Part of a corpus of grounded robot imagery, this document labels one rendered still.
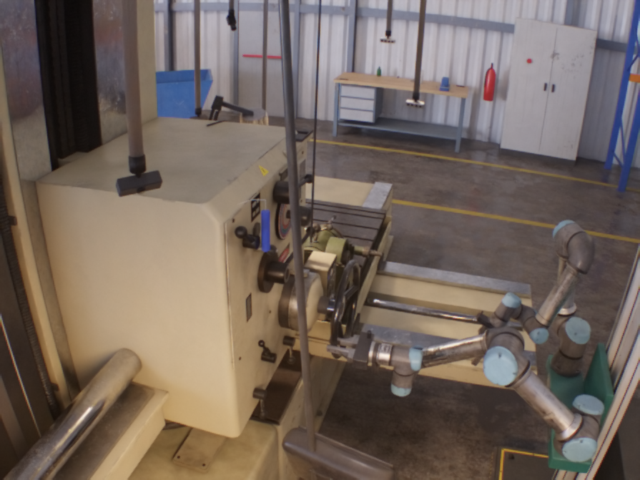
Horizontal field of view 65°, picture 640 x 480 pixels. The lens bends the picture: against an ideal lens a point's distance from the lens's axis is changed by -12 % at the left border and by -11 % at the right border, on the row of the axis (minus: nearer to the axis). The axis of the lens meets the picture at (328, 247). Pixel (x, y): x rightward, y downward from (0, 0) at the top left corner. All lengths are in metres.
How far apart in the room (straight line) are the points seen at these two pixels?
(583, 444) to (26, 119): 2.01
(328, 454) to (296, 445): 0.10
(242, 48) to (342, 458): 8.81
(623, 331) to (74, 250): 2.03
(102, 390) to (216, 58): 8.82
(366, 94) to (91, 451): 7.43
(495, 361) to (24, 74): 1.66
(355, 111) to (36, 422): 7.33
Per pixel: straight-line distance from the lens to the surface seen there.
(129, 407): 1.88
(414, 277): 3.55
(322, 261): 2.35
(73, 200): 1.74
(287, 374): 2.90
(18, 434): 2.01
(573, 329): 2.48
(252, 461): 2.49
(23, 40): 1.75
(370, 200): 4.92
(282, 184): 1.80
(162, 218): 1.56
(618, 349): 2.42
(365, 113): 8.63
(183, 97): 8.27
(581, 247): 2.28
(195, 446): 2.54
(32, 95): 1.78
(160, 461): 2.54
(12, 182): 1.75
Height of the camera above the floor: 2.48
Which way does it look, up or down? 27 degrees down
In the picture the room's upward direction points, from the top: 3 degrees clockwise
